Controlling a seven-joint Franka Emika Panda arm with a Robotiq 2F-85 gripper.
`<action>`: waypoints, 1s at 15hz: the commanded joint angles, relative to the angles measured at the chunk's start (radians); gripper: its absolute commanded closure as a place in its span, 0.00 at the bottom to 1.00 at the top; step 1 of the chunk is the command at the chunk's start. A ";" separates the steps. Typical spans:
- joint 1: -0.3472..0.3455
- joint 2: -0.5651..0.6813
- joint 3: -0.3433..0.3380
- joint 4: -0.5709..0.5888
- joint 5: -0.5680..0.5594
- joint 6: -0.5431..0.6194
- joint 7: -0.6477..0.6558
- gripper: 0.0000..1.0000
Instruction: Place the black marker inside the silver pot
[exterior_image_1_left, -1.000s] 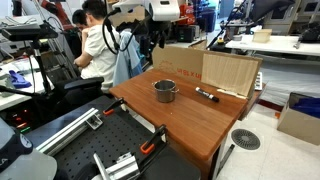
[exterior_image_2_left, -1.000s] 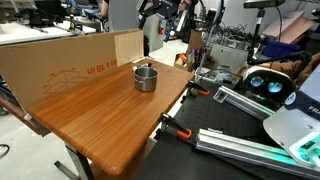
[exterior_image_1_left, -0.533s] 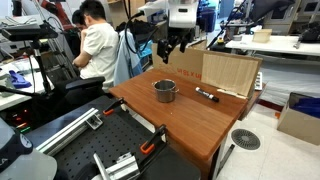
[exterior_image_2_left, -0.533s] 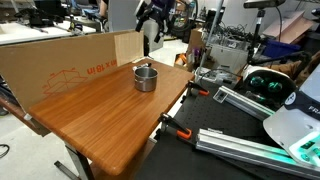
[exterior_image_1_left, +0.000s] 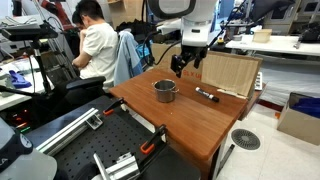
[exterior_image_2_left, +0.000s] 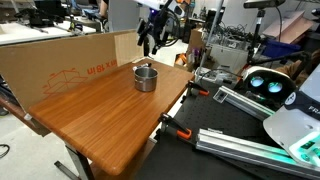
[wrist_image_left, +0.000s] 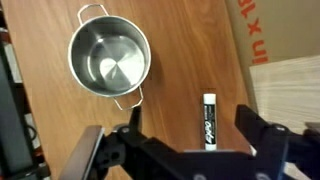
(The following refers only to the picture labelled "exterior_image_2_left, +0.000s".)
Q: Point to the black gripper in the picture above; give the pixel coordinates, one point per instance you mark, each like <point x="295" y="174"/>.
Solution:
<point x="159" y="20"/>

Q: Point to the black marker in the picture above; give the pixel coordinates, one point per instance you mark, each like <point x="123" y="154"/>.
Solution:
<point x="144" y="65"/>

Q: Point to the forearm in brown sleeve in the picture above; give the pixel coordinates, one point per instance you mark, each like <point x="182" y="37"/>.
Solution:
<point x="296" y="70"/>

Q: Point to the silver metal pot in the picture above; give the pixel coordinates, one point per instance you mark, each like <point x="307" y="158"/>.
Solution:
<point x="146" y="81"/>

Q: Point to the grey partition panel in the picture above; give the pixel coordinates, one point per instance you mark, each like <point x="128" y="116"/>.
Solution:
<point x="123" y="15"/>

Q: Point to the brown cardboard box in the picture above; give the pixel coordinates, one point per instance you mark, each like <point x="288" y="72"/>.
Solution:
<point x="196" y="40"/>

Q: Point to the person in background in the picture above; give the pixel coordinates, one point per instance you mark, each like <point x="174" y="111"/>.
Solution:
<point x="104" y="7"/>

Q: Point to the slanted metal pole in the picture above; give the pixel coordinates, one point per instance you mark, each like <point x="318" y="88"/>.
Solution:
<point x="208" y="40"/>

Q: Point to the orange and black clamp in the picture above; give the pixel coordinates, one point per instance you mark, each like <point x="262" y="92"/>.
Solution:
<point x="176" y="128"/>
<point x="197" y="89"/>

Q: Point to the black perforated breadboard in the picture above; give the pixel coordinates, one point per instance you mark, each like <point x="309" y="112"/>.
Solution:
<point x="206" y="113"/>

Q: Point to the brown cardboard panel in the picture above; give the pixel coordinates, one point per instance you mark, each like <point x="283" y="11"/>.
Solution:
<point x="50" y="63"/>

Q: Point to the black tripod stand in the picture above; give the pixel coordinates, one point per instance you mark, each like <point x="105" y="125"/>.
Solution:
<point x="256" y="33"/>

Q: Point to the white background table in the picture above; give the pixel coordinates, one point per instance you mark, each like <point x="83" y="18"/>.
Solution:
<point x="30" y="33"/>

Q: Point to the blue bin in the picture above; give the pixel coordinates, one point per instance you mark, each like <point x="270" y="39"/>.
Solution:
<point x="280" y="47"/>

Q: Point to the flat pinkish cardboard box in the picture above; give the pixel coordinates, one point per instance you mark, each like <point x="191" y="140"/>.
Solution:
<point x="286" y="25"/>

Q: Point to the grey metal table leg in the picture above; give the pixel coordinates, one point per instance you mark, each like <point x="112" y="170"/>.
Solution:
<point x="80" y="163"/>

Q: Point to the low wooden board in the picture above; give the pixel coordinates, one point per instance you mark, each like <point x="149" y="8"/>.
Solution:
<point x="20" y="116"/>

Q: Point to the short aluminium rail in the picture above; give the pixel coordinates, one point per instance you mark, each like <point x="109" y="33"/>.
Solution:
<point x="246" y="105"/>

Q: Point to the black camera on tripod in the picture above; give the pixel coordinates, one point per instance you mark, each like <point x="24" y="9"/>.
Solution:
<point x="263" y="3"/>

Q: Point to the long aluminium rail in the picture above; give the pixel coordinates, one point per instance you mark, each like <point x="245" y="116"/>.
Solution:
<point x="240" y="148"/>

